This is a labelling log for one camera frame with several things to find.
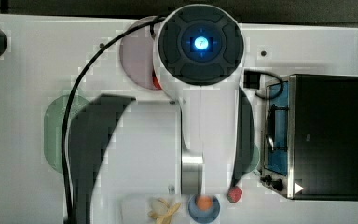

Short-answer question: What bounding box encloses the green plastic strainer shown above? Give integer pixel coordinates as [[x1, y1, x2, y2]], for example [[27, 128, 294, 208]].
[[43, 94, 91, 174]]

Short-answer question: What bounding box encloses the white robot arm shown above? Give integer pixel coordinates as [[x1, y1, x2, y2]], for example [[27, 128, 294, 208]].
[[153, 4, 245, 194]]

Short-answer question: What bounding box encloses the red ketchup bottle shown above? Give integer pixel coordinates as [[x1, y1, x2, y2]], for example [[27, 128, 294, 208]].
[[152, 75, 162, 90]]

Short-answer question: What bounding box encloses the green bowl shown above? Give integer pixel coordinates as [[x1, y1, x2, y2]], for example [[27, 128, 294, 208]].
[[244, 144, 260, 173]]

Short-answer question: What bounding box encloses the orange fruit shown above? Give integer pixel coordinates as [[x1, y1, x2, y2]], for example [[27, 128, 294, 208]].
[[196, 196, 213, 211]]

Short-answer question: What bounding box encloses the red strawberry toy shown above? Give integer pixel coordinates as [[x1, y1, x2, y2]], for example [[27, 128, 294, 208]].
[[227, 186, 242, 203]]

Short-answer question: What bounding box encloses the blue bowl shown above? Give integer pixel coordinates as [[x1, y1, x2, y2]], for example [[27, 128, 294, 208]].
[[187, 195, 220, 224]]

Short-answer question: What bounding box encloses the peeled banana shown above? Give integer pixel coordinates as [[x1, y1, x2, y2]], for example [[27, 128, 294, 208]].
[[148, 198, 181, 224]]

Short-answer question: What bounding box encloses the black toaster oven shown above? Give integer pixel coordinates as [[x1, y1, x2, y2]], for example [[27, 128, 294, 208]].
[[260, 74, 358, 201]]

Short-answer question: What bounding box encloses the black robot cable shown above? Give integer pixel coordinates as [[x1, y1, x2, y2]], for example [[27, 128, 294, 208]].
[[61, 14, 168, 224]]

